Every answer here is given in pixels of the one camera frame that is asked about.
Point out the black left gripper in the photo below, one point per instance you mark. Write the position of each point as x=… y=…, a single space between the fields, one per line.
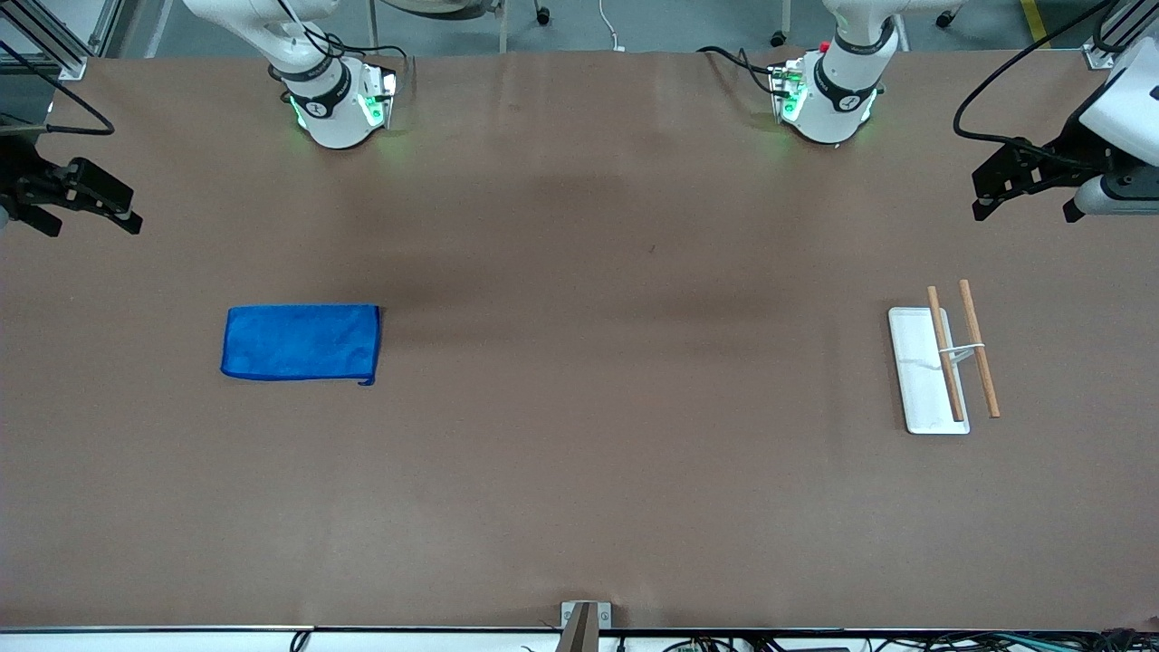
x=1071 y=152

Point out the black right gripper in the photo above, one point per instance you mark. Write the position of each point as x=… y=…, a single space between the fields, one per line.
x=18 y=171

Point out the blue towel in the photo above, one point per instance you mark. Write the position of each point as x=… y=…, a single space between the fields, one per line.
x=301 y=342

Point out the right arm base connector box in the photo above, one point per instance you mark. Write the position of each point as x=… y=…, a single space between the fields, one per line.
x=380 y=95

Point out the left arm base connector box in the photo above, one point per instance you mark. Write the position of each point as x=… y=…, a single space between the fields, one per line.
x=786 y=91

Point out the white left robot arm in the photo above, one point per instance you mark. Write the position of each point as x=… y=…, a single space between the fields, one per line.
x=842 y=113

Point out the white rack with wooden bars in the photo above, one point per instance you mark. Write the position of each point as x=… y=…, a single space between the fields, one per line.
x=933 y=412

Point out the aluminium frame profile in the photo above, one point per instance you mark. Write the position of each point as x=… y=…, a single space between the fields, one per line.
x=54 y=50
x=1118 y=41

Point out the grey metal camera bracket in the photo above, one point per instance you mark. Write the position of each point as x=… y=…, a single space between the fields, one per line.
x=585 y=625

